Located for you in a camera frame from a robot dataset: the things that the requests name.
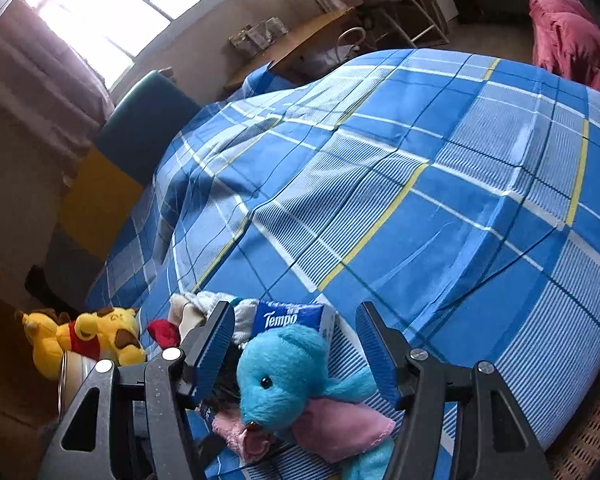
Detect clear boxes on desk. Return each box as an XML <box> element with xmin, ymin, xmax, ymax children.
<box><xmin>228</xmin><ymin>17</ymin><xmax>287</xmax><ymax>53</ymax></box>

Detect wooden desk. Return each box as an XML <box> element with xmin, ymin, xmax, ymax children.
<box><xmin>225</xmin><ymin>7</ymin><xmax>361</xmax><ymax>96</ymax></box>

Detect red blanket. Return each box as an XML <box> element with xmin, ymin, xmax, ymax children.
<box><xmin>520</xmin><ymin>0</ymin><xmax>600</xmax><ymax>126</ymax></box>

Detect red sock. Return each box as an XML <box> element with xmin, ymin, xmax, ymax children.
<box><xmin>146</xmin><ymin>319</ymin><xmax>181</xmax><ymax>348</ymax></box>

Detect white knitted glove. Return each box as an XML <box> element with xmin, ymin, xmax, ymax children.
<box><xmin>182</xmin><ymin>290</ymin><xmax>260</xmax><ymax>351</ymax></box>

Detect yellow headboard panel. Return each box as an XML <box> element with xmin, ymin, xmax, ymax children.
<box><xmin>55</xmin><ymin>147</ymin><xmax>146</xmax><ymax>256</ymax></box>

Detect white plastic tub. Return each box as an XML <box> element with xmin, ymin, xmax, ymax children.
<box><xmin>57</xmin><ymin>350</ymin><xmax>103</xmax><ymax>412</ymax></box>

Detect blue plush toy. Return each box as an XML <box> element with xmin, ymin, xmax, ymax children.
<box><xmin>205</xmin><ymin>324</ymin><xmax>397</xmax><ymax>480</ymax></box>

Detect yellow bear plush toy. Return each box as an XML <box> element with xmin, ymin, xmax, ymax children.
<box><xmin>14</xmin><ymin>306</ymin><xmax>147</xmax><ymax>381</ymax></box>

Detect brown wooden bedside cabinet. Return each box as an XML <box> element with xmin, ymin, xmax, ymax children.
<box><xmin>0</xmin><ymin>285</ymin><xmax>81</xmax><ymax>480</ymax></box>

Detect white metal handle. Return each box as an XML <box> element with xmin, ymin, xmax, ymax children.
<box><xmin>337</xmin><ymin>27</ymin><xmax>368</xmax><ymax>61</ymax></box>

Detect beige gauze cloth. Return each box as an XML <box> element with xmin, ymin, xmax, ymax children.
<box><xmin>169</xmin><ymin>294</ymin><xmax>206</xmax><ymax>337</ymax></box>

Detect woven mat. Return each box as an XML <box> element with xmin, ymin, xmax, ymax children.
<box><xmin>545</xmin><ymin>340</ymin><xmax>600</xmax><ymax>480</ymax></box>

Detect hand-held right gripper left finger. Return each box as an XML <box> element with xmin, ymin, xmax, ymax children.
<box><xmin>37</xmin><ymin>301</ymin><xmax>237</xmax><ymax>480</ymax></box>

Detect window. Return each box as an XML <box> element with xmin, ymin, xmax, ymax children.
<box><xmin>22</xmin><ymin>0</ymin><xmax>241</xmax><ymax>88</ymax></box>

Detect blue plaid bedsheet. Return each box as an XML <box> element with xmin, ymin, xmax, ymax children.
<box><xmin>85</xmin><ymin>49</ymin><xmax>600</xmax><ymax>480</ymax></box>

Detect blue tissue packet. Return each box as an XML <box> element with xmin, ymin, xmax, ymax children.
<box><xmin>252</xmin><ymin>299</ymin><xmax>337</xmax><ymax>346</ymax></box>

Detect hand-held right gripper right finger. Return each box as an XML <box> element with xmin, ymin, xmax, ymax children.
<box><xmin>355</xmin><ymin>301</ymin><xmax>553</xmax><ymax>480</ymax></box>

